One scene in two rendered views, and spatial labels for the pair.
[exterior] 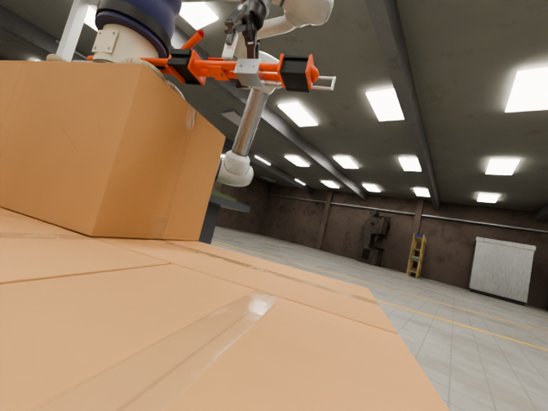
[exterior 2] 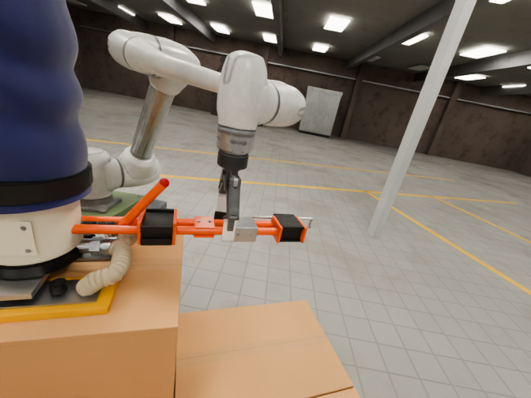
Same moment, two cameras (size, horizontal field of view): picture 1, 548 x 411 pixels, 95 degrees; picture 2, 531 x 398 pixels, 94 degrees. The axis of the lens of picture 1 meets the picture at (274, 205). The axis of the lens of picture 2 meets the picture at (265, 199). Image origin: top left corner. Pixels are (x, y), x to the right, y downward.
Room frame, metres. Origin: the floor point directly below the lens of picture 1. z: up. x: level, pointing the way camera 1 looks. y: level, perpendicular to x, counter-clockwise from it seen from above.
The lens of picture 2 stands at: (0.17, 0.48, 1.41)
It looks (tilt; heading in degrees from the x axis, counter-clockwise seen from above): 22 degrees down; 323
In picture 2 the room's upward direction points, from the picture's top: 11 degrees clockwise
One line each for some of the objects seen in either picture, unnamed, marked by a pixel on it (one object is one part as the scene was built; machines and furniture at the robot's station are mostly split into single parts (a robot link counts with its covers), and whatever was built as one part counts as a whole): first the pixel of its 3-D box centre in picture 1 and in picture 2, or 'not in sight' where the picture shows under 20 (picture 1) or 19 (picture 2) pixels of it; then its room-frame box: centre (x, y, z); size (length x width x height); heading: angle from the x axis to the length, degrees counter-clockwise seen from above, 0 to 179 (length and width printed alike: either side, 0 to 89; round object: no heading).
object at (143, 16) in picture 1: (136, 34); (24, 172); (0.82, 0.59, 1.19); 0.23 x 0.23 x 0.04
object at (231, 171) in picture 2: (250, 23); (231, 168); (0.71, 0.20, 1.23); 0.08 x 0.07 x 0.09; 163
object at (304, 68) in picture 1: (296, 72); (288, 229); (0.64, 0.02, 1.07); 0.08 x 0.07 x 0.05; 73
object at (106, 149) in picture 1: (103, 158); (62, 326); (0.82, 0.58, 0.75); 0.60 x 0.40 x 0.40; 72
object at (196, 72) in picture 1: (187, 68); (158, 226); (0.74, 0.36, 1.07); 0.10 x 0.08 x 0.06; 163
